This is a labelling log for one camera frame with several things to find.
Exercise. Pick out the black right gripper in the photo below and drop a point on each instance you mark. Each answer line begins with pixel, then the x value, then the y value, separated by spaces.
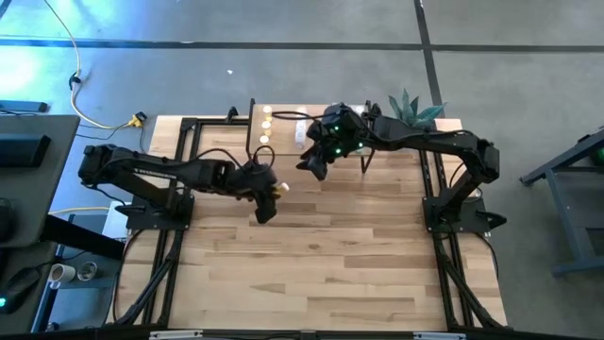
pixel 340 132

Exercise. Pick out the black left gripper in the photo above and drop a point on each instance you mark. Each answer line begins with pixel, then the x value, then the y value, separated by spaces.
pixel 250 181

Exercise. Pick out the orange pill bottle white cap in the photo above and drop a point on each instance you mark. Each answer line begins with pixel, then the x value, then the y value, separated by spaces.
pixel 284 187

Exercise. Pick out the white opaque plastic bottle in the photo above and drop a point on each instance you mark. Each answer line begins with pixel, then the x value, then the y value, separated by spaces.
pixel 300 126
pixel 300 141

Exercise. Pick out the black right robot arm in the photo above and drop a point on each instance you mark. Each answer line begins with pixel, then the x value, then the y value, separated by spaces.
pixel 424 137

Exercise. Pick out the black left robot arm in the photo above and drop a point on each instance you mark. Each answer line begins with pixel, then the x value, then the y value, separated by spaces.
pixel 156 167

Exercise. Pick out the green snake plant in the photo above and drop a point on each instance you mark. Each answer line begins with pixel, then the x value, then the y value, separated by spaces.
pixel 415 113

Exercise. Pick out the white paper sheet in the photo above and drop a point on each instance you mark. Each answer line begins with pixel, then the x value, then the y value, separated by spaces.
pixel 111 226

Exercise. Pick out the clear glass cup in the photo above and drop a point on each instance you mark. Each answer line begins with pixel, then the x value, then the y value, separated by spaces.
pixel 87 271

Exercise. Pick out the white paper cup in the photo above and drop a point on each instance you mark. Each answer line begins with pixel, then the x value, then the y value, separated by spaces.
pixel 61 274

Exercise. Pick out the black side desk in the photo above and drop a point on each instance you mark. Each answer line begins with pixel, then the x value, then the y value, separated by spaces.
pixel 38 198

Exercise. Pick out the black rectangular box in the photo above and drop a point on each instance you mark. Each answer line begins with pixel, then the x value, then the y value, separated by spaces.
pixel 23 150

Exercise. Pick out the black flat bar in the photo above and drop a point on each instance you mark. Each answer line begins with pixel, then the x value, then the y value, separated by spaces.
pixel 23 106

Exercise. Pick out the black computer mouse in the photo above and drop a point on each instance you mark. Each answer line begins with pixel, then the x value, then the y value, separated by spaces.
pixel 21 288

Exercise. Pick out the wooden shelf black metal frame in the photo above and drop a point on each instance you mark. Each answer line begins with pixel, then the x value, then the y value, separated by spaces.
pixel 283 141

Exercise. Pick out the black aluminium rig frame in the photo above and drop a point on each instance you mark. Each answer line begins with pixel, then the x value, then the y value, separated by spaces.
pixel 264 335

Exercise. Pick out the silver metal bracket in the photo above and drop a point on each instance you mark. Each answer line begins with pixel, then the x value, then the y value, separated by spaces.
pixel 439 335
pixel 175 334

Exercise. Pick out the grey metal desk frame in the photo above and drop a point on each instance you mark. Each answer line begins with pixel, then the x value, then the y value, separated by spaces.
pixel 561 212

